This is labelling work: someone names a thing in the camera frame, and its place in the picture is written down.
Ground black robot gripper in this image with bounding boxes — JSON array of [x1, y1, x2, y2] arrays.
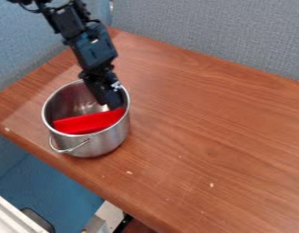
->
[[66, 23, 123, 110]]

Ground stainless steel pot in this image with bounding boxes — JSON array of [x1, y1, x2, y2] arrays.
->
[[42, 80, 130, 157]]

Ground red plastic block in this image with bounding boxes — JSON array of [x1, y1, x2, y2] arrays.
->
[[54, 107, 126, 135]]

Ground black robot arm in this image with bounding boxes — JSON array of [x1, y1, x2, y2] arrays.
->
[[8, 0, 123, 110]]

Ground white box with black base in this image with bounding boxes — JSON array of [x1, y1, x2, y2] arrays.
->
[[0, 196, 56, 233]]

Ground grey table leg bracket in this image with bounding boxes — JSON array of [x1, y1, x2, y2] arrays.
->
[[82, 201, 124, 233]]

